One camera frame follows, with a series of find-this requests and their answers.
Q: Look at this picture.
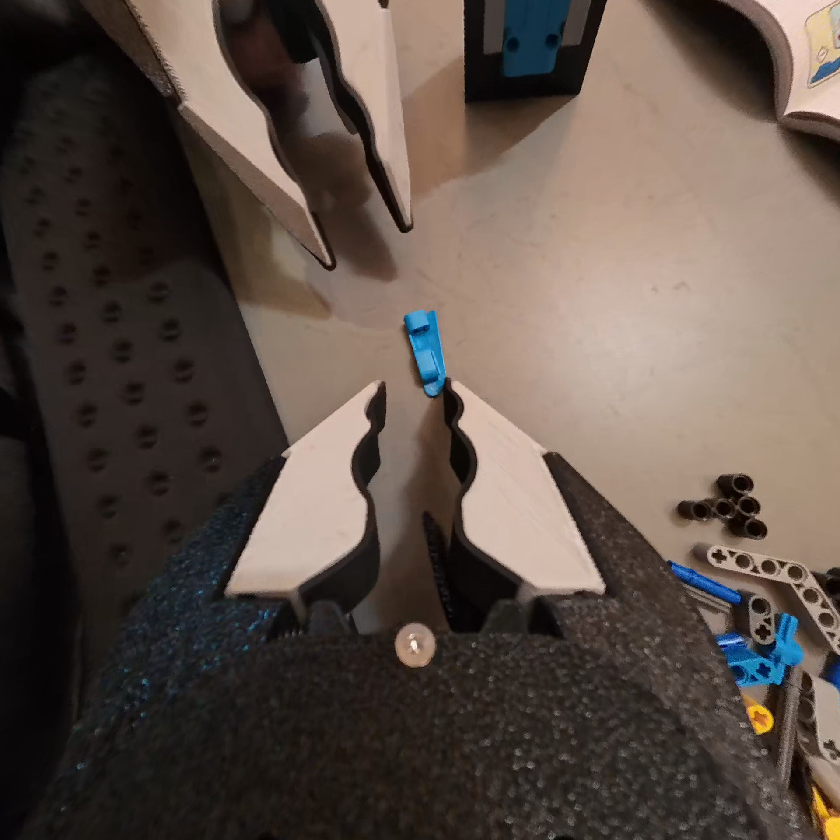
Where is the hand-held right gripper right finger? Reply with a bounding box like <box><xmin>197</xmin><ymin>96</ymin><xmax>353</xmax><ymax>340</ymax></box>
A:
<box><xmin>444</xmin><ymin>378</ymin><xmax>606</xmax><ymax>602</ymax></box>

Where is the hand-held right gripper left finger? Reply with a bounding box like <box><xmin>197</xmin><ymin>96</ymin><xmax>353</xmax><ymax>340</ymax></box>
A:
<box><xmin>225</xmin><ymin>379</ymin><xmax>388</xmax><ymax>602</ymax></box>

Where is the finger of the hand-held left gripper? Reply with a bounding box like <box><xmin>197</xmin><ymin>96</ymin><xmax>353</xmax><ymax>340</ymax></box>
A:
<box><xmin>79</xmin><ymin>0</ymin><xmax>338</xmax><ymax>271</ymax></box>
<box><xmin>314</xmin><ymin>0</ymin><xmax>414</xmax><ymax>234</ymax></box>

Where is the partly built toy brick model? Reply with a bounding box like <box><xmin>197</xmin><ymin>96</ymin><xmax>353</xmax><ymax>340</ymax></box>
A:
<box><xmin>463</xmin><ymin>0</ymin><xmax>608</xmax><ymax>102</ymax></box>

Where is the small blue panel piece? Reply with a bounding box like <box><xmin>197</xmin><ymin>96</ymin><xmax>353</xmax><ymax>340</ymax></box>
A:
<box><xmin>403</xmin><ymin>310</ymin><xmax>447</xmax><ymax>398</ymax></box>

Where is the black dotted rubber mat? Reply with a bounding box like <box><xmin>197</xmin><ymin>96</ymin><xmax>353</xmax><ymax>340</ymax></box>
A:
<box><xmin>0</xmin><ymin>52</ymin><xmax>290</xmax><ymax>697</ymax></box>

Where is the pile of building pieces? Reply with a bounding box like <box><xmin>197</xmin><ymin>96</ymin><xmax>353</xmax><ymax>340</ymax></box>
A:
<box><xmin>666</xmin><ymin>472</ymin><xmax>840</xmax><ymax>840</ymax></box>

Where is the open instruction booklet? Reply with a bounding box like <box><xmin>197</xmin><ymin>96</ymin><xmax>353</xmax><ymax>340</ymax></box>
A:
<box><xmin>715</xmin><ymin>0</ymin><xmax>840</xmax><ymax>142</ymax></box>

